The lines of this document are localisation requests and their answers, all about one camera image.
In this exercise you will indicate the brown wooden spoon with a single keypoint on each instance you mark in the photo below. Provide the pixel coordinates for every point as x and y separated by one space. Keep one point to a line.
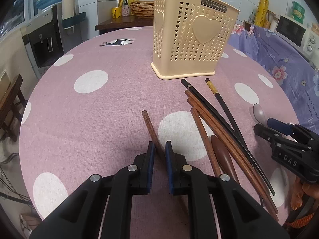
223 154

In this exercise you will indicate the purple floral cloth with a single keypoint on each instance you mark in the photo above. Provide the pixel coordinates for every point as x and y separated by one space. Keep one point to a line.
281 62

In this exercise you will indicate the pink polka dot tablecloth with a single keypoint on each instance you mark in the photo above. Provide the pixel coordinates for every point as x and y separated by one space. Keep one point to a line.
99 129

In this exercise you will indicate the dark wooden side table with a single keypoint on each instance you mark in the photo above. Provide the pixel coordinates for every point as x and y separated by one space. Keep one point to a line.
119 23

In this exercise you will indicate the person's right hand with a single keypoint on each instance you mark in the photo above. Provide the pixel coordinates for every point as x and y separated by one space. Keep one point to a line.
297 194

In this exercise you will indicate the black chopstick with gold band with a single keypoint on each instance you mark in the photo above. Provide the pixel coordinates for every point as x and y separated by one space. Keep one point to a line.
219 97

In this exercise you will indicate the water dispenser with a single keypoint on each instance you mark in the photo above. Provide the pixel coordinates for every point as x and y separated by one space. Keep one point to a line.
42 39

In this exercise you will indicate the green stacked containers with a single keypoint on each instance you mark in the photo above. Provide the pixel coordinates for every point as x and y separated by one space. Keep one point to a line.
297 10

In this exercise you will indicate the floral pump bottle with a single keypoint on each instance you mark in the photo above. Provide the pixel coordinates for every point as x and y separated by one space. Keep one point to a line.
125 10

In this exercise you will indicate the wooden stool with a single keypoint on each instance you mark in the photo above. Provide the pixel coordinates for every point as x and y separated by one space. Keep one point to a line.
10 104

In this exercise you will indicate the yellow wrapped roll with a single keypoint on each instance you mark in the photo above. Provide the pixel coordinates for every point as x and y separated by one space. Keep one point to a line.
263 11

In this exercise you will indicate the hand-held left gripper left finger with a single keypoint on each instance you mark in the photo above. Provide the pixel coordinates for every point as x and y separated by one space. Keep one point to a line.
151 159

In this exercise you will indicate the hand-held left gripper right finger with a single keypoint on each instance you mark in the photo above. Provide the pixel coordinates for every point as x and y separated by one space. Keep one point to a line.
169 161

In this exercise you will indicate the yellow cup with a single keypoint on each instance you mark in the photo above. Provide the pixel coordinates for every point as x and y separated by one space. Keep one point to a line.
116 12

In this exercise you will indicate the wicker basket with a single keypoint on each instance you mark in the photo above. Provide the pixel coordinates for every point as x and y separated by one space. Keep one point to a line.
142 8

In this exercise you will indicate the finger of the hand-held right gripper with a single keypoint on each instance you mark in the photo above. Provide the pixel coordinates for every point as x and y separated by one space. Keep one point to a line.
279 125
264 132

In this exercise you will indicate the white microwave oven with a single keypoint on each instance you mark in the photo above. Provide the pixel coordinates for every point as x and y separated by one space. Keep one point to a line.
291 29

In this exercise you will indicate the white jar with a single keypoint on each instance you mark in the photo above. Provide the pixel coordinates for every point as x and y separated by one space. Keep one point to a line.
273 25

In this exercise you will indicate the beige plastic utensil holder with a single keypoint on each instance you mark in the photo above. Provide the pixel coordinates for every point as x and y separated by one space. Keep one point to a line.
174 42

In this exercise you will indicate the teal wall rack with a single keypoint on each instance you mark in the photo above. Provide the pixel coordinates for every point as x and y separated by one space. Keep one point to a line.
74 20

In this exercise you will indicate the black chopstick with silver band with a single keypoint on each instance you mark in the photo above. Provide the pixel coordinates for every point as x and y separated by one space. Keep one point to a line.
211 109

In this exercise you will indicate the grey spoon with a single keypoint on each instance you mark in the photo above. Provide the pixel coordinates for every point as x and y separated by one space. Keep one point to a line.
259 113

